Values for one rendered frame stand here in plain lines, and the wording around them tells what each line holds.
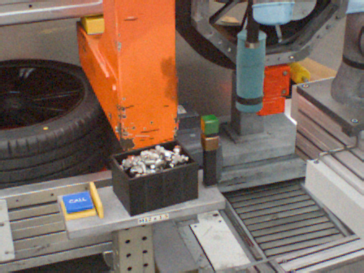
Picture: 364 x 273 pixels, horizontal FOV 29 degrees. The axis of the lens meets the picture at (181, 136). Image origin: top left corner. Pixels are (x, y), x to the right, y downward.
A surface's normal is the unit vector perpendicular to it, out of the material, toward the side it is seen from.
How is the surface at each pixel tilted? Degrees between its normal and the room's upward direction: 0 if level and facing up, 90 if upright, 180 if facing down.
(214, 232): 0
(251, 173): 90
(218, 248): 0
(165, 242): 0
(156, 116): 90
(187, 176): 90
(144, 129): 90
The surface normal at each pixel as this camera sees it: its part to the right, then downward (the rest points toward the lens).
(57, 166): 0.59, 0.39
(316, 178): -0.92, 0.21
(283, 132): -0.01, -0.87
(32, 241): 0.31, 0.46
